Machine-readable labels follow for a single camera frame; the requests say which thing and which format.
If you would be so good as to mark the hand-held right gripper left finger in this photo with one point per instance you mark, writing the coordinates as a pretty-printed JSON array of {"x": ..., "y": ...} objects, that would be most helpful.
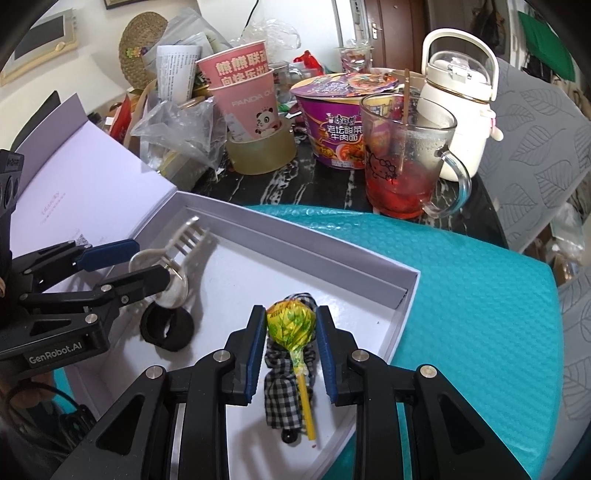
[{"x": 253, "y": 355}]

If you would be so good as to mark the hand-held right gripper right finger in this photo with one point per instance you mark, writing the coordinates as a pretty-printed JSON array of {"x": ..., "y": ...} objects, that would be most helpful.
[{"x": 325, "y": 355}]

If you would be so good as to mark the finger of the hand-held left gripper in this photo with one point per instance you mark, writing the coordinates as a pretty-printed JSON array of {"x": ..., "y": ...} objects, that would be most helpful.
[
  {"x": 108, "y": 254},
  {"x": 138, "y": 281}
]

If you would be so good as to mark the yellow green lollipop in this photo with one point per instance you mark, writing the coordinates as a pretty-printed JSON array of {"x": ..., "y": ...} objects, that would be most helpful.
[{"x": 288, "y": 325}]

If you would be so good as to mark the black white checkered scrunchie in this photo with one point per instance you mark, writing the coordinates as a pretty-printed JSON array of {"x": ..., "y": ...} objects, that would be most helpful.
[{"x": 281, "y": 397}]

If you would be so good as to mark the beige translucent hair claw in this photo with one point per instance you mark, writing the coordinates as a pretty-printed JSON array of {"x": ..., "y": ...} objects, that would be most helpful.
[{"x": 184, "y": 240}]

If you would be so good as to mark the black elastic hair band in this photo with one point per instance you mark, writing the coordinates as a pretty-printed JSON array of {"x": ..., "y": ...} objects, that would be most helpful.
[{"x": 178, "y": 330}]

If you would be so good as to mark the pale lavender gift box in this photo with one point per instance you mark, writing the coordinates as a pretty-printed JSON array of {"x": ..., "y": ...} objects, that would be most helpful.
[{"x": 258, "y": 258}]

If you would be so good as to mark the clear plastic bag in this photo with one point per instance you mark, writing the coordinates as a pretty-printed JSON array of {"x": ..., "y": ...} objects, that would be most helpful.
[{"x": 175, "y": 129}]

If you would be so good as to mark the teal printed bubble mat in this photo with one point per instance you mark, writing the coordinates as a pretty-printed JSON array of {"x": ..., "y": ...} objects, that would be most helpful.
[{"x": 471, "y": 323}]

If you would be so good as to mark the clear tape roll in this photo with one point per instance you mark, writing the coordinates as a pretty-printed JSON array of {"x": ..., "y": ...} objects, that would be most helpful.
[{"x": 261, "y": 154}]

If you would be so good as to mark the printed paper sheet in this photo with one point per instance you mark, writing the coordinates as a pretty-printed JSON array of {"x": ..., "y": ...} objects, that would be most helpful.
[{"x": 178, "y": 69}]

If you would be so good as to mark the pink paper cup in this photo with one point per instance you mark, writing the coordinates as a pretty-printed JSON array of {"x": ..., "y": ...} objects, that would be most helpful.
[
  {"x": 231, "y": 60},
  {"x": 249, "y": 110}
]

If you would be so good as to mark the woven straw fan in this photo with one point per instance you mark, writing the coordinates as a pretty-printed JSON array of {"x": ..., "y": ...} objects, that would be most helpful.
[{"x": 141, "y": 41}]

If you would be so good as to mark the purple instant noodle bowl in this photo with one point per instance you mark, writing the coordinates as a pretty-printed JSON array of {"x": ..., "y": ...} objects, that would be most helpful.
[{"x": 332, "y": 124}]

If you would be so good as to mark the white insulated jug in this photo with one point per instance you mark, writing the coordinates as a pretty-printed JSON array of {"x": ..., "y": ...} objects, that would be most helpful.
[{"x": 461, "y": 92}]

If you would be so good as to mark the small clear glass cup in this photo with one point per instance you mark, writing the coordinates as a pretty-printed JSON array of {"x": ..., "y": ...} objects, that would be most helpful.
[{"x": 355, "y": 57}]

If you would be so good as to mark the brown entrance door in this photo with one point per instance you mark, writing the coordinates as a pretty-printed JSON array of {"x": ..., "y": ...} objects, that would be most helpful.
[{"x": 392, "y": 18}]

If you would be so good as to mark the green tote bag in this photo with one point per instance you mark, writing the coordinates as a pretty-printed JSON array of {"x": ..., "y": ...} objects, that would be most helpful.
[{"x": 547, "y": 46}]

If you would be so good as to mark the wall intercom panel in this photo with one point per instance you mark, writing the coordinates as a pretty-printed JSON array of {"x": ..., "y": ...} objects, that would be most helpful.
[{"x": 41, "y": 41}]

